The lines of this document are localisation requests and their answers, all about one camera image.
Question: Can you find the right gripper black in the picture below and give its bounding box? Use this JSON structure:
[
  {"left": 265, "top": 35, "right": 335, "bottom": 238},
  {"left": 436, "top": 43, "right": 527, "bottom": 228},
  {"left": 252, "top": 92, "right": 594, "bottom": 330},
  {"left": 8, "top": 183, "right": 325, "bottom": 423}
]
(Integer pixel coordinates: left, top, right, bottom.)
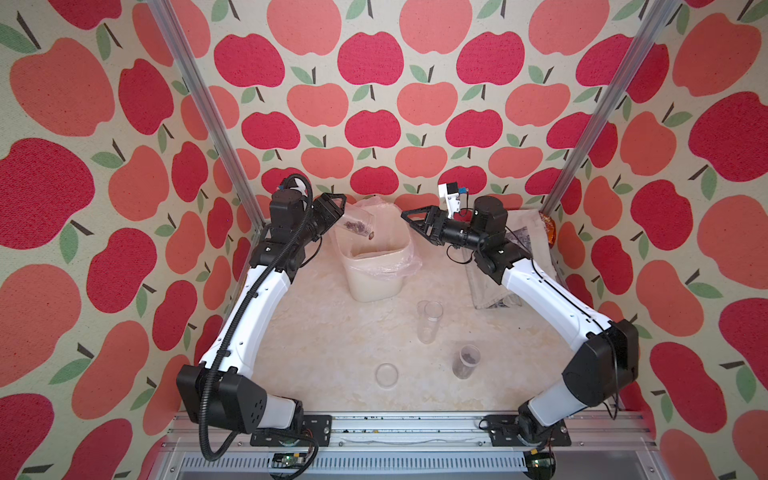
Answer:
[{"left": 405, "top": 208, "right": 485, "bottom": 257}]

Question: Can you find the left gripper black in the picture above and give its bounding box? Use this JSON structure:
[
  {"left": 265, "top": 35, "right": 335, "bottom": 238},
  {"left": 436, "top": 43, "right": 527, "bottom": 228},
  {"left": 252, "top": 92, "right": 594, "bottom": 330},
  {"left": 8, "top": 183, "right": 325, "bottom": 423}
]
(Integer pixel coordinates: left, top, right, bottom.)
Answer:
[{"left": 296, "top": 192, "right": 348, "bottom": 247}]

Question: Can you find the tall clear jar of rosebuds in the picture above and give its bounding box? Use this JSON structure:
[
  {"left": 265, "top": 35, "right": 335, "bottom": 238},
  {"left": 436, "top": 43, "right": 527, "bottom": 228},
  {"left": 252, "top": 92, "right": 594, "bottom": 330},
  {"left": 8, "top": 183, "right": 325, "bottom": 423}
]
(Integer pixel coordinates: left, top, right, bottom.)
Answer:
[{"left": 417, "top": 300, "right": 444, "bottom": 344}]

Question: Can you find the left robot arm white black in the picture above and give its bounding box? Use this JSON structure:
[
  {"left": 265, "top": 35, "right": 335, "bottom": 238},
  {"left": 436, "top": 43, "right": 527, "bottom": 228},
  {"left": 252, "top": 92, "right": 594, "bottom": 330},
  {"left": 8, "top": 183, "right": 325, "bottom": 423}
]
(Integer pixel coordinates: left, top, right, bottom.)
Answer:
[{"left": 176, "top": 187, "right": 347, "bottom": 461}]

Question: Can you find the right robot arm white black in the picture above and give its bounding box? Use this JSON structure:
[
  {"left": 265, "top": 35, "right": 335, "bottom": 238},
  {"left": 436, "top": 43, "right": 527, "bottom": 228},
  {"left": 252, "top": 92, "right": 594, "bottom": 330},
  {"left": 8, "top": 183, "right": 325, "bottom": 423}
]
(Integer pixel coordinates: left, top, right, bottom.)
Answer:
[{"left": 401, "top": 196, "right": 639, "bottom": 446}]

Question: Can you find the pink plastic bin liner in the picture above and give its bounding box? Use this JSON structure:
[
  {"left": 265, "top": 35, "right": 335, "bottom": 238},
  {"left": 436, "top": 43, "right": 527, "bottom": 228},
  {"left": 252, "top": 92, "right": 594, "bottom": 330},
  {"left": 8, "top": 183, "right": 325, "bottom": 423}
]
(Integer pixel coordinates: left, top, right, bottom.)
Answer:
[{"left": 331, "top": 196, "right": 423, "bottom": 280}]

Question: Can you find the cream trash bin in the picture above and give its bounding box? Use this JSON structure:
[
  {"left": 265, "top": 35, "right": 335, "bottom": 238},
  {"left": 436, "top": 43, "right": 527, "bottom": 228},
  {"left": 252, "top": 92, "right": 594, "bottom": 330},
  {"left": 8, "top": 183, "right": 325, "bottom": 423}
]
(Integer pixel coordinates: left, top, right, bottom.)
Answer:
[{"left": 332, "top": 204, "right": 422, "bottom": 303}]

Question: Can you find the white Monet tote bag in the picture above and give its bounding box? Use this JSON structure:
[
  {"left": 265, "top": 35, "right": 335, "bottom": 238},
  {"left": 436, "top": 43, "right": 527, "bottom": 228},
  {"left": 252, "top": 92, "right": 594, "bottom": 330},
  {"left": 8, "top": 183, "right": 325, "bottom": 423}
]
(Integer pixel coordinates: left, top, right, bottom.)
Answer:
[{"left": 462, "top": 210, "right": 554, "bottom": 310}]

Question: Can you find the orange snack packet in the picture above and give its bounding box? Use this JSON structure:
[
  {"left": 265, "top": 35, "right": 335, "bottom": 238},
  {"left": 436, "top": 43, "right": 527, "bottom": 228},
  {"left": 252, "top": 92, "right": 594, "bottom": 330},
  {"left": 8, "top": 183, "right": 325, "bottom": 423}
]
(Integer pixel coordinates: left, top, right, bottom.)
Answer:
[{"left": 539, "top": 212, "right": 557, "bottom": 249}]

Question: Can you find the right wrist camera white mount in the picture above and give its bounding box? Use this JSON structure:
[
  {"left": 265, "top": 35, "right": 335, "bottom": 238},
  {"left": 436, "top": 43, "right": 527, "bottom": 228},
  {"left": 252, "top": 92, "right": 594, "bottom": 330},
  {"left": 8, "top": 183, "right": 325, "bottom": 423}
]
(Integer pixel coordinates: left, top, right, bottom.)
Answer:
[{"left": 438, "top": 182, "right": 469, "bottom": 219}]

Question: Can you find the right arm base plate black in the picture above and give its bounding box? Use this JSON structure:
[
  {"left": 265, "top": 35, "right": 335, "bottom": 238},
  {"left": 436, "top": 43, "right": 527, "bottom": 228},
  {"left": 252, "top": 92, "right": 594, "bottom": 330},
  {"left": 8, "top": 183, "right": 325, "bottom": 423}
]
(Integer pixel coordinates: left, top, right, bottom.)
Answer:
[{"left": 478, "top": 414, "right": 572, "bottom": 449}]

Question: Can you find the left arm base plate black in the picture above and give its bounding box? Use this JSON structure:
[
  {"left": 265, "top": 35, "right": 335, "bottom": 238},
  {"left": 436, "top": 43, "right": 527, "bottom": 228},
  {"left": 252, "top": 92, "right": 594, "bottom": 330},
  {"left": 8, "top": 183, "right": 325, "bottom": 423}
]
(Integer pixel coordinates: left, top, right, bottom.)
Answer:
[{"left": 250, "top": 414, "right": 333, "bottom": 448}]

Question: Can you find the left aluminium corner post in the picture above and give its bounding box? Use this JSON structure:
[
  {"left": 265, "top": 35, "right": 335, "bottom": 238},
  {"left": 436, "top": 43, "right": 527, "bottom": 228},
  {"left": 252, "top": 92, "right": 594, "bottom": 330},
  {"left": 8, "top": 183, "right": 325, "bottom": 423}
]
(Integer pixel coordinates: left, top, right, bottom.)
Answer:
[{"left": 148, "top": 0, "right": 265, "bottom": 233}]

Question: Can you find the aluminium corner post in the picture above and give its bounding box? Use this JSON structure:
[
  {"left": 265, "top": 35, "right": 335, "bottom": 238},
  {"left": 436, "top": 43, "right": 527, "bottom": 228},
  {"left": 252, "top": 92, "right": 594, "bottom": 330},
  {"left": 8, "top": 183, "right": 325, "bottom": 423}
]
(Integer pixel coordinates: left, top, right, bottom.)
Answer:
[
  {"left": 540, "top": 0, "right": 682, "bottom": 216},
  {"left": 148, "top": 0, "right": 265, "bottom": 233}
]

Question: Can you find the aluminium front rail frame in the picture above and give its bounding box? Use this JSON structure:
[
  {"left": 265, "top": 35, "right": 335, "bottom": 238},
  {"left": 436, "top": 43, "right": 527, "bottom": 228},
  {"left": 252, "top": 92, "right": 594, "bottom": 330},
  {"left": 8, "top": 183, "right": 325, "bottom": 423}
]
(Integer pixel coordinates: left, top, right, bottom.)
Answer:
[{"left": 143, "top": 410, "right": 672, "bottom": 479}]

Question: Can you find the right aluminium corner post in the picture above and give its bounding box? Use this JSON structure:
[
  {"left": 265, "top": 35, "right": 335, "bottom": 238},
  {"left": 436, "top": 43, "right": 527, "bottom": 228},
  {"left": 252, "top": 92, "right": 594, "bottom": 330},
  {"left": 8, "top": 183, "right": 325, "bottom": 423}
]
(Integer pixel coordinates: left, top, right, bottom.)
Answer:
[{"left": 540, "top": 0, "right": 682, "bottom": 216}]

